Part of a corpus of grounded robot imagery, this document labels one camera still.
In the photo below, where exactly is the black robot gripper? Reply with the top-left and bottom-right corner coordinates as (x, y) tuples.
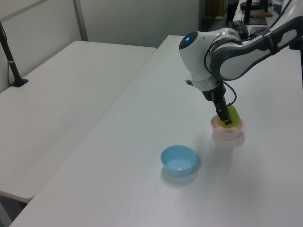
(184, 75), (233, 126)

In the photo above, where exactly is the green pear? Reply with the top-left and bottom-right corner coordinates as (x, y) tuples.
(217, 105), (241, 129)

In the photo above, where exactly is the pink plastic bowl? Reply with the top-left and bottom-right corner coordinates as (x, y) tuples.
(210, 114), (245, 140)

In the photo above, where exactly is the blue plastic bowl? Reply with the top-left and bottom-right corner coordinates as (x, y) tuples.
(160, 145), (197, 178)

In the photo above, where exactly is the black monitor stand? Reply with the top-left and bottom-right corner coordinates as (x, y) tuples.
(240, 0), (256, 26)

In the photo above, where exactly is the white side table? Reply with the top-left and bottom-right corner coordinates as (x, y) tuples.
(0, 40), (158, 204)

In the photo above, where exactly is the black pole with base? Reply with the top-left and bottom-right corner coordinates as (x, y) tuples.
(0, 20), (29, 88)

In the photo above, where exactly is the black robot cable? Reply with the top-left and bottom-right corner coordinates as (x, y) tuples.
(203, 33), (238, 107)

